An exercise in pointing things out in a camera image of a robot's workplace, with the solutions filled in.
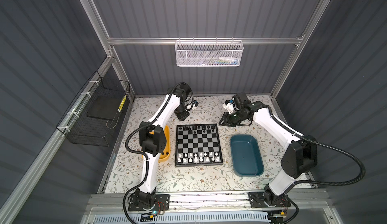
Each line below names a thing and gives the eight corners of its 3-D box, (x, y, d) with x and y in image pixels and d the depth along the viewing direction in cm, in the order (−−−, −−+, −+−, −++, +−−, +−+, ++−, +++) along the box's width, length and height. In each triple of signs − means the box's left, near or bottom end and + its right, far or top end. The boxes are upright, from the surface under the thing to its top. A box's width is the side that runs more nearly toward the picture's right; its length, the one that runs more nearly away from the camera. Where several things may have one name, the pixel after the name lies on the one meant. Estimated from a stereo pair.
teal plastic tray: (233, 176, 83) (235, 173, 79) (227, 139, 98) (229, 134, 94) (264, 176, 83) (268, 173, 79) (253, 139, 98) (256, 134, 94)
